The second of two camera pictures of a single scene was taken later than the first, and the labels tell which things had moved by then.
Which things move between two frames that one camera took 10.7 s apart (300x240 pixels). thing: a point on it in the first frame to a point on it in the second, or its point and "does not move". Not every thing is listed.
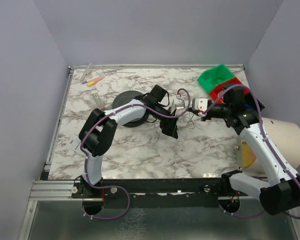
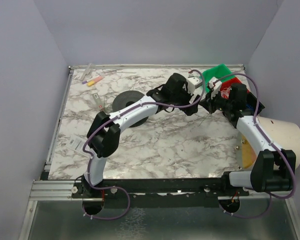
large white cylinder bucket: x=285 y=137 does not move
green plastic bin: x=214 y=76 does not move
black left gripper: x=169 y=124 to x=190 y=100
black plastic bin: x=250 y=103 does not move
